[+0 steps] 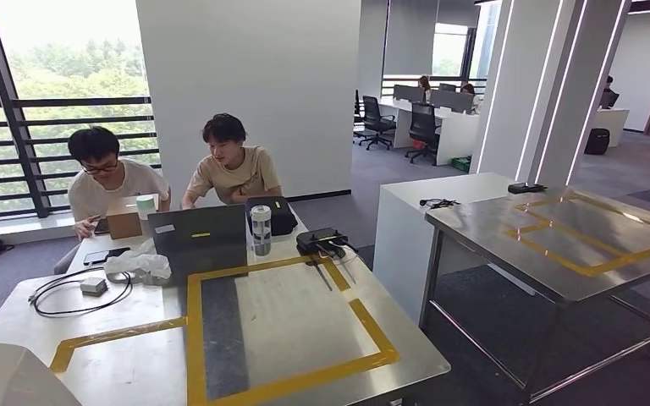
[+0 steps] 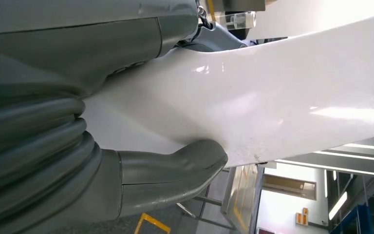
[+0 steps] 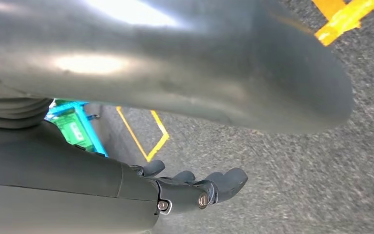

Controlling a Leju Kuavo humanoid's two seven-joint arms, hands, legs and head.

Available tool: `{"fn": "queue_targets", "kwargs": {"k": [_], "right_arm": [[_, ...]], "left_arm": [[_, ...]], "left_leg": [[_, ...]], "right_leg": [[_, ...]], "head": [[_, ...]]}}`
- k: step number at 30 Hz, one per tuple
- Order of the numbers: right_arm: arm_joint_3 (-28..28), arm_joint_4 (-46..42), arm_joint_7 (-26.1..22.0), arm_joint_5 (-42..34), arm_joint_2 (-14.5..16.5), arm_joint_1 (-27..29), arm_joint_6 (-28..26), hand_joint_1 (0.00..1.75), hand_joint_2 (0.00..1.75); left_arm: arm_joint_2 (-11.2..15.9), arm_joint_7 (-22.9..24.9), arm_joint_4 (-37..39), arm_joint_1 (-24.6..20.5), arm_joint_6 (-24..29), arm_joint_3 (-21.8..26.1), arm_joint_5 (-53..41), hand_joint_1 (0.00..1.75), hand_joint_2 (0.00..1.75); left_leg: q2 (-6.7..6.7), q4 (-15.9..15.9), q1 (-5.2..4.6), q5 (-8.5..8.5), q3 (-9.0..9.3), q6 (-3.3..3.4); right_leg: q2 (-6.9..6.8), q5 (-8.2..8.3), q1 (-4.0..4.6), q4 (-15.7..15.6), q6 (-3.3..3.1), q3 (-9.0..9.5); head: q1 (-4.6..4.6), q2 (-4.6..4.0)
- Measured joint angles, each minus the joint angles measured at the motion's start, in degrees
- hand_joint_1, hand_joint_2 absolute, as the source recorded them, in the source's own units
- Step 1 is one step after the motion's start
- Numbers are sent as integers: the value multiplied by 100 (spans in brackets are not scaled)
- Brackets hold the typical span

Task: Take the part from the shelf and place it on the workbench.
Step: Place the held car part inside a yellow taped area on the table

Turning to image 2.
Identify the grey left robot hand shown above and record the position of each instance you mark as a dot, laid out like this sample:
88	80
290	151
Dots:
77	48

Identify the clear water bottle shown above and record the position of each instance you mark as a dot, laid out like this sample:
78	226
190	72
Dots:
238	21

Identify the steel table with yellow tape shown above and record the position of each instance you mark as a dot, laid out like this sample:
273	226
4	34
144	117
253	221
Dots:
242	193

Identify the orange wall sign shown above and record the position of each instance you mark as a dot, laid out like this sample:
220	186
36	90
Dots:
302	218

